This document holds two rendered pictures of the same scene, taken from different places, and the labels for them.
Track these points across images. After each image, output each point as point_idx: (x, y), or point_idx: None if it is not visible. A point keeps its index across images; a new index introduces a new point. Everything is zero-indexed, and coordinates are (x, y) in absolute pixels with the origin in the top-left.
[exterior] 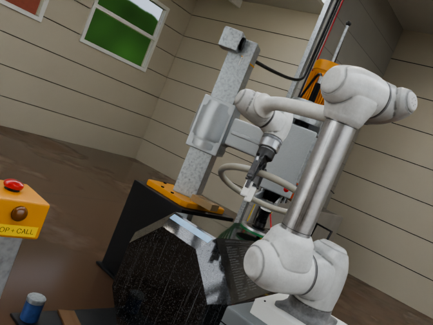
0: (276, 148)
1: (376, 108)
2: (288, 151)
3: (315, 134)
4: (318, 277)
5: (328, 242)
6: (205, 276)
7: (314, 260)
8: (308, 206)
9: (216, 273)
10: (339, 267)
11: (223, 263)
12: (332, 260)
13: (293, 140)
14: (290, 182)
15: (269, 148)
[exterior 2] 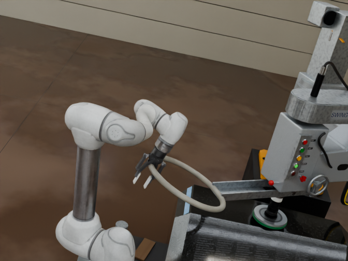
0: (161, 148)
1: (93, 136)
2: (281, 145)
3: (300, 130)
4: (91, 251)
5: (115, 230)
6: (172, 241)
7: (92, 239)
8: (74, 199)
9: (179, 241)
10: (106, 250)
11: (188, 234)
12: (103, 243)
13: (285, 134)
14: (280, 176)
15: (156, 148)
